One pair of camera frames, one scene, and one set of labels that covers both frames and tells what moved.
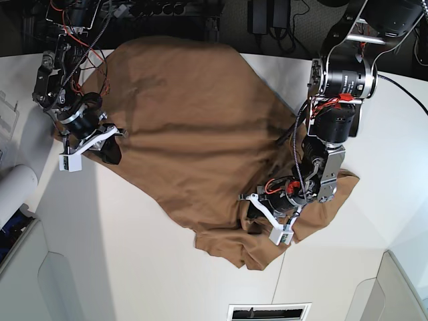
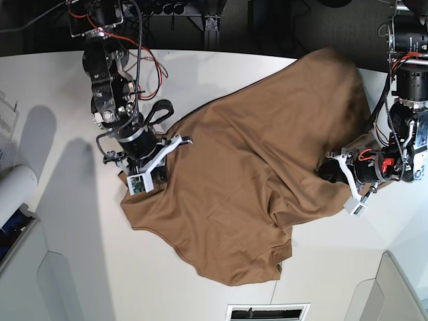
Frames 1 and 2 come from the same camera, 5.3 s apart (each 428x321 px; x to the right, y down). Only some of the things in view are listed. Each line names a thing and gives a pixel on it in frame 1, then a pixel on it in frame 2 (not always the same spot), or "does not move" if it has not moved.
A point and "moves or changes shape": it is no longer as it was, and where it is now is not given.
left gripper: (87, 126) to (140, 154)
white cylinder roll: (17, 186) does not move
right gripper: (283, 207) to (363, 167)
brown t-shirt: (202, 130) moves or changes shape
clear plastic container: (9, 119) does not move
